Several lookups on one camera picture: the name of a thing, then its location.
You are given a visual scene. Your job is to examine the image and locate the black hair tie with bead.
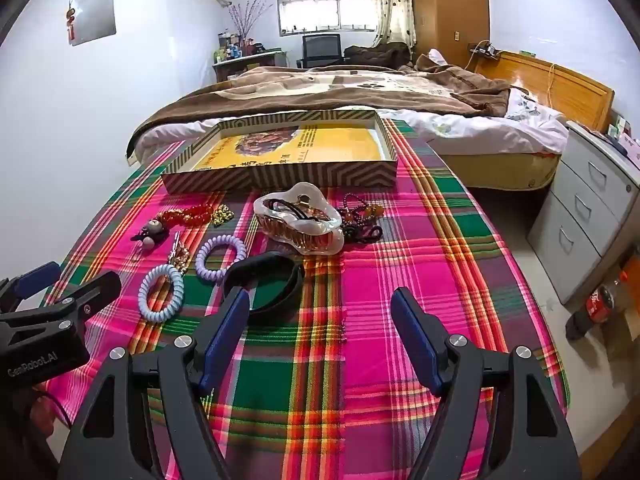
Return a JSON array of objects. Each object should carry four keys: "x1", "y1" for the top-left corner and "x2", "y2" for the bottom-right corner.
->
[{"x1": 267, "y1": 197, "x2": 313, "y2": 221}]

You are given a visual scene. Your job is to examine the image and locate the grey drawer cabinet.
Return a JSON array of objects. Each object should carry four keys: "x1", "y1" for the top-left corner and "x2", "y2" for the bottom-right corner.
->
[{"x1": 527, "y1": 120, "x2": 640, "y2": 306}]

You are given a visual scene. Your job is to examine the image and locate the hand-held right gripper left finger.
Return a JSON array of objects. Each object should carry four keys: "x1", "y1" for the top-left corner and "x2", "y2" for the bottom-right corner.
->
[{"x1": 59, "y1": 286, "x2": 251, "y2": 480}]

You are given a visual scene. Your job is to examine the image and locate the purple spiral hair tie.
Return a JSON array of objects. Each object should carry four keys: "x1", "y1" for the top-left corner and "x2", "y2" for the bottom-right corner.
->
[{"x1": 195, "y1": 235, "x2": 247, "y2": 281}]

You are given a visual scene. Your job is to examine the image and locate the wooden headboard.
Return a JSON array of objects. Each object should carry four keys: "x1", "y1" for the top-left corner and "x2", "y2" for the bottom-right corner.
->
[{"x1": 472, "y1": 50, "x2": 615, "y2": 133}]

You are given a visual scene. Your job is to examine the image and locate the rhinestone hair clip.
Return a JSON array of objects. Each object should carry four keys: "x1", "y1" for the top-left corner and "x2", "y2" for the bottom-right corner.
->
[{"x1": 167, "y1": 232, "x2": 191, "y2": 273}]

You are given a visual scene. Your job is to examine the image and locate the patterned curtain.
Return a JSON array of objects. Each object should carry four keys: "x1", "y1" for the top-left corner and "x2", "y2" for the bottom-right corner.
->
[{"x1": 365, "y1": 0, "x2": 417, "y2": 48}]

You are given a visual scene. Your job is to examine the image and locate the blue spiral hair tie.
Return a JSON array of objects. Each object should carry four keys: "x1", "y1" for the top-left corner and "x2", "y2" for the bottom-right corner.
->
[{"x1": 138, "y1": 265, "x2": 185, "y2": 322}]

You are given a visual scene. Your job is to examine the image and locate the clear amber hair claw clip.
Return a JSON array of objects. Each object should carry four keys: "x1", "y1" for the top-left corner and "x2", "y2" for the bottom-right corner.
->
[{"x1": 253, "y1": 182, "x2": 346, "y2": 256}]

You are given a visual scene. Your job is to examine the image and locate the cola bottle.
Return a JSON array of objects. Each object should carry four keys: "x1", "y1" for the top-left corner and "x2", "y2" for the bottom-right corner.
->
[{"x1": 565, "y1": 270, "x2": 640, "y2": 341}]

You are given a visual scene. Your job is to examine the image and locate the bed with brown blanket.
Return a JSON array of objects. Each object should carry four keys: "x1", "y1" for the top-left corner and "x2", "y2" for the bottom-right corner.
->
[{"x1": 127, "y1": 55, "x2": 526, "y2": 161}]

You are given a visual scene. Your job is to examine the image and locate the striped box with yellow inside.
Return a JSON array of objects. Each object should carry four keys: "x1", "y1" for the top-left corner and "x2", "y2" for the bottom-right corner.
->
[{"x1": 160, "y1": 109, "x2": 399, "y2": 195}]

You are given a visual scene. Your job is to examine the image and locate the dark brown cloth pile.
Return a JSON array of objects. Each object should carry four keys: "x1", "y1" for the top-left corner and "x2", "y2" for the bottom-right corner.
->
[{"x1": 344, "y1": 42, "x2": 412, "y2": 67}]

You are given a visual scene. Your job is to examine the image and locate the doll figure hair tie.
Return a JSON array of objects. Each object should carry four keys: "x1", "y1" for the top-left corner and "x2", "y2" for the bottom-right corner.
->
[{"x1": 131, "y1": 219, "x2": 168, "y2": 251}]

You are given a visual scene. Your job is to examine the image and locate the black wristband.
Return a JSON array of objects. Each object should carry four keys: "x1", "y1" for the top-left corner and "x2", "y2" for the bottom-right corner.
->
[{"x1": 222, "y1": 254, "x2": 306, "y2": 317}]

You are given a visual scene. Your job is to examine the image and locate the red bead bracelet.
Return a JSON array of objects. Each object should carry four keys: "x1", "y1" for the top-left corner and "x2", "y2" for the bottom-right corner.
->
[{"x1": 156, "y1": 205, "x2": 215, "y2": 227}]

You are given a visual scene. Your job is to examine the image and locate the small cardboard boxes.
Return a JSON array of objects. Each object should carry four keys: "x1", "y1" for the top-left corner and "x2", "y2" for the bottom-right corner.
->
[{"x1": 605, "y1": 115, "x2": 640, "y2": 158}]

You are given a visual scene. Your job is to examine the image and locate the yellow mattress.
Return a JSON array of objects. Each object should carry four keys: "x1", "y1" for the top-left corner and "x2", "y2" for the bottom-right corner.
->
[{"x1": 440, "y1": 152, "x2": 561, "y2": 191}]

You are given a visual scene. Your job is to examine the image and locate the white floral bed sheet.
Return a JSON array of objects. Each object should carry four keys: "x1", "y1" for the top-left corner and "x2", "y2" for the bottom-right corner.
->
[{"x1": 132, "y1": 87, "x2": 571, "y2": 161}]

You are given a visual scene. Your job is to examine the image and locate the wooden wardrobe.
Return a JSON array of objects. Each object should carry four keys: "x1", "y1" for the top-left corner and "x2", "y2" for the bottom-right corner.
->
[{"x1": 407, "y1": 0, "x2": 490, "y2": 66}]

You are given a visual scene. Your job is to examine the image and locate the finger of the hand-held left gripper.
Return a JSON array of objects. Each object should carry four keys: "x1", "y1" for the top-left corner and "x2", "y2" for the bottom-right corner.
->
[
  {"x1": 47, "y1": 271, "x2": 122, "y2": 319},
  {"x1": 0, "y1": 261, "x2": 62, "y2": 312}
]

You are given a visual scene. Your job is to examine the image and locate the dark bead necklace pile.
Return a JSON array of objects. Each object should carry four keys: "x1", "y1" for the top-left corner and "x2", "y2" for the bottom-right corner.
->
[{"x1": 337, "y1": 194, "x2": 386, "y2": 226}]

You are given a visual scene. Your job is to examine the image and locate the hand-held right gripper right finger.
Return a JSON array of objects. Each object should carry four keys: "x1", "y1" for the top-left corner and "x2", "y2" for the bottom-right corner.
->
[{"x1": 390, "y1": 287, "x2": 583, "y2": 480}]

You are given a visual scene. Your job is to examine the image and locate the window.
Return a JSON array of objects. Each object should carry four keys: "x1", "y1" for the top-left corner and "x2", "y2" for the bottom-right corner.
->
[{"x1": 276, "y1": 0, "x2": 378, "y2": 37}]

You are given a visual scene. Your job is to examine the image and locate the vase of dry branches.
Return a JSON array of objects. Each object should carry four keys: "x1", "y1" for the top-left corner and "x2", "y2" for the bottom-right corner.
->
[{"x1": 227, "y1": 0, "x2": 273, "y2": 46}]

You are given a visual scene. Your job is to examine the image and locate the small desk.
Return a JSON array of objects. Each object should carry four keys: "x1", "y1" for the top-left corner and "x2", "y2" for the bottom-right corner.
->
[{"x1": 212, "y1": 50, "x2": 288, "y2": 82}]

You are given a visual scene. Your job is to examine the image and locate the group of bottles and jars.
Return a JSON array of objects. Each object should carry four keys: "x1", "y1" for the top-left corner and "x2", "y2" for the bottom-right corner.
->
[{"x1": 216, "y1": 30, "x2": 266, "y2": 61}]

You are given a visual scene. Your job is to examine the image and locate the silver wall sheet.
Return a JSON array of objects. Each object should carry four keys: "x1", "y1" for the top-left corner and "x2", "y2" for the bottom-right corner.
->
[{"x1": 70, "y1": 0, "x2": 117, "y2": 47}]

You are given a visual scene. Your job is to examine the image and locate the black office chair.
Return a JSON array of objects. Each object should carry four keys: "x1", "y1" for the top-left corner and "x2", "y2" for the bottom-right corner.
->
[{"x1": 298, "y1": 33, "x2": 345, "y2": 68}]

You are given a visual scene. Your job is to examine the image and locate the pink green plaid cloth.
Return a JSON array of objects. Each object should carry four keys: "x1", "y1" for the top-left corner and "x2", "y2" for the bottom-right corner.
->
[{"x1": 42, "y1": 120, "x2": 571, "y2": 480}]

